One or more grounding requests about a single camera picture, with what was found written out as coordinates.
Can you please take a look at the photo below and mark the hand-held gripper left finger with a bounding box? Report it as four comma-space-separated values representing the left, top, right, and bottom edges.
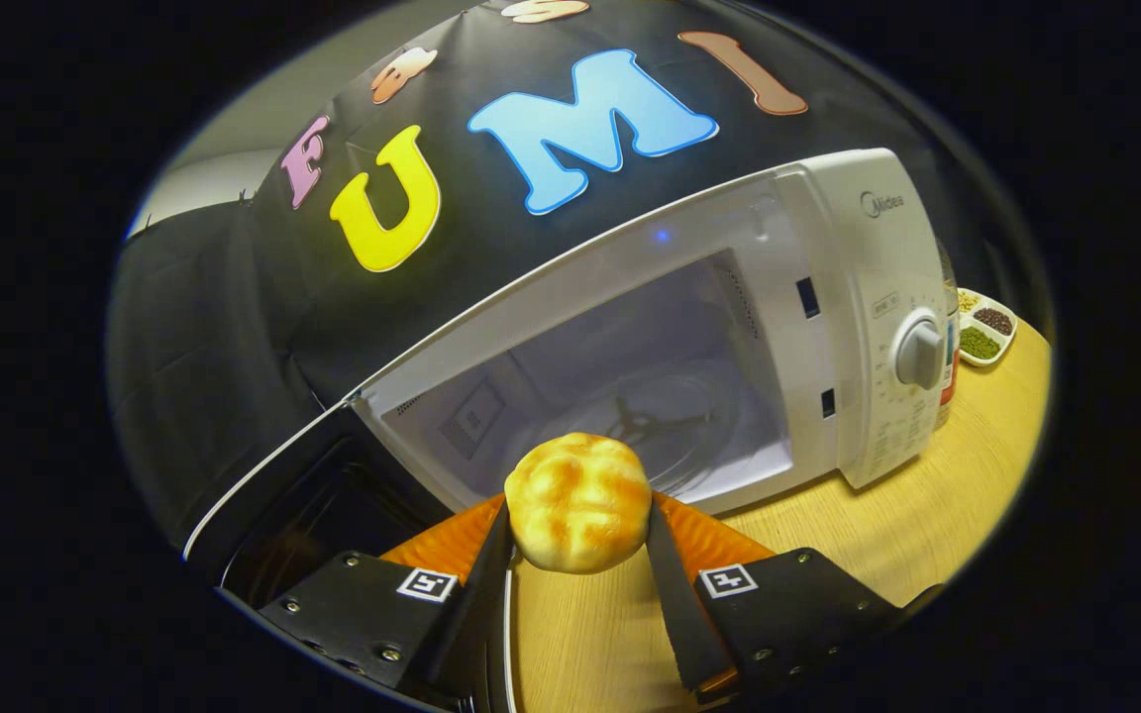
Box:
256, 492, 514, 710

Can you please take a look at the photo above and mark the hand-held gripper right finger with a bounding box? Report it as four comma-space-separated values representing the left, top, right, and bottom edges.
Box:
646, 490, 943, 706

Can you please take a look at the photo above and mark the golden bread bun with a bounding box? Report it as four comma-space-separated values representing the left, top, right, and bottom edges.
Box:
504, 432, 653, 575

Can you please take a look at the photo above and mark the white microwave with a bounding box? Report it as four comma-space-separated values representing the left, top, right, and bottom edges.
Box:
181, 148, 950, 713

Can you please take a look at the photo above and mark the clear plastic water bottle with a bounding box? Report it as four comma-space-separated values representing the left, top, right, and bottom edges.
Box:
932, 238, 961, 432

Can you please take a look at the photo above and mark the white divided spice dish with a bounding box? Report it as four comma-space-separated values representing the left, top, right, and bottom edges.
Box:
955, 287, 1018, 368

